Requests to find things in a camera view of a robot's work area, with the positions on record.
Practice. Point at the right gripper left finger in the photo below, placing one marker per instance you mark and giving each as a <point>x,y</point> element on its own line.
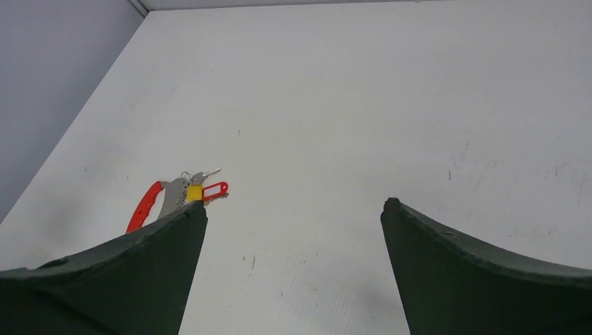
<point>137,283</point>

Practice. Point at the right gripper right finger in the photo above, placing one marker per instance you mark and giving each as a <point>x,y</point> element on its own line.
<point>452,283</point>

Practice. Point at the red handled keyring holder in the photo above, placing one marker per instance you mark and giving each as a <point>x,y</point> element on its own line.
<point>173,194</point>

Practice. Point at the yellow key tag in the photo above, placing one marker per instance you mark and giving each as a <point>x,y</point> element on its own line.
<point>194,193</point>

